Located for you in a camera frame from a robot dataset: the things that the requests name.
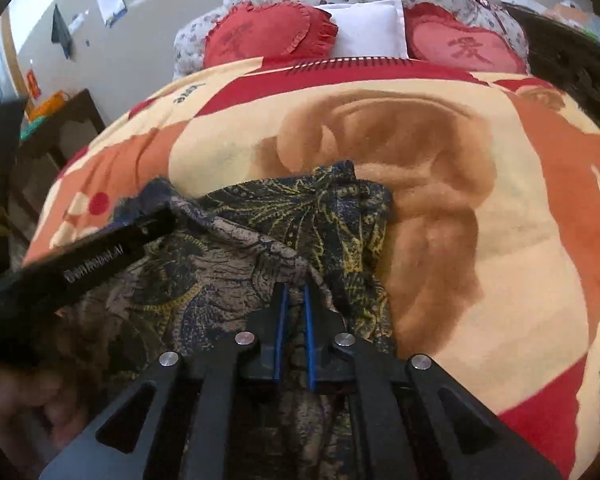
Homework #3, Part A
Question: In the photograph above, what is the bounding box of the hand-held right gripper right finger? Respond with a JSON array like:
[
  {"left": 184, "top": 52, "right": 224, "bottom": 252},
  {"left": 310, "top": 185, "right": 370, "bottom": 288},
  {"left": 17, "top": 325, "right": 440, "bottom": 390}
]
[{"left": 302, "top": 284, "right": 563, "bottom": 480}]

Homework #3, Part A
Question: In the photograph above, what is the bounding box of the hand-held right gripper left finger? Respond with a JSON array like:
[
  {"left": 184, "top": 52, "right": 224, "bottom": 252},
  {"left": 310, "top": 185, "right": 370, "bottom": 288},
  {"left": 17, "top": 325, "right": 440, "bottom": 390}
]
[{"left": 39, "top": 282, "right": 288, "bottom": 480}]

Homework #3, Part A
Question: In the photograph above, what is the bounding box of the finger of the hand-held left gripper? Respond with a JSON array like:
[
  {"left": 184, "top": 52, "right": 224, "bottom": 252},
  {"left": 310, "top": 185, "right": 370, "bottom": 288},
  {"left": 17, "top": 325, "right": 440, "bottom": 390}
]
[{"left": 124, "top": 206, "right": 179, "bottom": 256}]

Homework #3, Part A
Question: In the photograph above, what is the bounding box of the dark floral patterned shirt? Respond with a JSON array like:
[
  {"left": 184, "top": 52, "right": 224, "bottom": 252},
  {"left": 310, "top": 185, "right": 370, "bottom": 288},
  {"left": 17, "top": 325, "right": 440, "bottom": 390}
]
[{"left": 55, "top": 160, "right": 398, "bottom": 480}]

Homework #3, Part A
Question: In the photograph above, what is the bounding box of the person's left hand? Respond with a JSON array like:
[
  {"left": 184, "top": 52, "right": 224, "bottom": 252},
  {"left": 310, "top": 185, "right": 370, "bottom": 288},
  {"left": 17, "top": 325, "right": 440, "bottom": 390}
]
[{"left": 0, "top": 355, "right": 93, "bottom": 463}]

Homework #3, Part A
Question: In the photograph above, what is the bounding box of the dark wooden side table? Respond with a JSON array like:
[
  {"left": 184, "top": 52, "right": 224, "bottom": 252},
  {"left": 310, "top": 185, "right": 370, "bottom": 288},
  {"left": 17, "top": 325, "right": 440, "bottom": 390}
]
[{"left": 7, "top": 89, "right": 106, "bottom": 241}]

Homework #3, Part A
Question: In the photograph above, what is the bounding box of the orange box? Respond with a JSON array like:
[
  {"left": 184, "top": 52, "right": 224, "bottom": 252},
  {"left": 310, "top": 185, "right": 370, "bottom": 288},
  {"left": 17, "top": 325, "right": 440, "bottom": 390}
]
[{"left": 27, "top": 90, "right": 71, "bottom": 121}]

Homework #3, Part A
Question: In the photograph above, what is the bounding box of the printed orange red blanket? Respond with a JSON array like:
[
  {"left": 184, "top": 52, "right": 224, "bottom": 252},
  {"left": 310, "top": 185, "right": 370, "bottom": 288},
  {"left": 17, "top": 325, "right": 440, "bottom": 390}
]
[{"left": 22, "top": 55, "right": 600, "bottom": 480}]

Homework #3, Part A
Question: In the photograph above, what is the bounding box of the dark hanging cloth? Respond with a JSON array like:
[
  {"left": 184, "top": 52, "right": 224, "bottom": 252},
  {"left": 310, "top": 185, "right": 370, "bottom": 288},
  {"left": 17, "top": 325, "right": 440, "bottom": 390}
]
[{"left": 51, "top": 4, "right": 74, "bottom": 59}]

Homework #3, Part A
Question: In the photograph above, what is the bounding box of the red heart pillow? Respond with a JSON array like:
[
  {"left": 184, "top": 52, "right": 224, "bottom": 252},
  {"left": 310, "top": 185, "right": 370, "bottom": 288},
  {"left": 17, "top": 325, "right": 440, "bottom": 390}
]
[
  {"left": 404, "top": 2, "right": 528, "bottom": 73},
  {"left": 202, "top": 1, "right": 340, "bottom": 68}
]

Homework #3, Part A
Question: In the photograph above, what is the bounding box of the white pillow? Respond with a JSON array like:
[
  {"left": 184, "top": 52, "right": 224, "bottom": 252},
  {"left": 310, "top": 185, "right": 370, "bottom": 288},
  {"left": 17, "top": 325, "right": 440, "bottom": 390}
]
[{"left": 312, "top": 0, "right": 410, "bottom": 59}]

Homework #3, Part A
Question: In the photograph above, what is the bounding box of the dark carved wooden cabinet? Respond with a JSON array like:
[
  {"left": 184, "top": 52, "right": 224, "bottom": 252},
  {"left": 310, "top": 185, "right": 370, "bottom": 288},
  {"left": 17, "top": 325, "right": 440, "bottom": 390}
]
[{"left": 500, "top": 2, "right": 600, "bottom": 151}]

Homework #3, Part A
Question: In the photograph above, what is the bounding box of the pile of plastic packets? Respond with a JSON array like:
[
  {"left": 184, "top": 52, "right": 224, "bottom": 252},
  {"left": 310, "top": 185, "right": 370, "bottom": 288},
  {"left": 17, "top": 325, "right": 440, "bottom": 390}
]
[{"left": 500, "top": 0, "right": 600, "bottom": 41}]

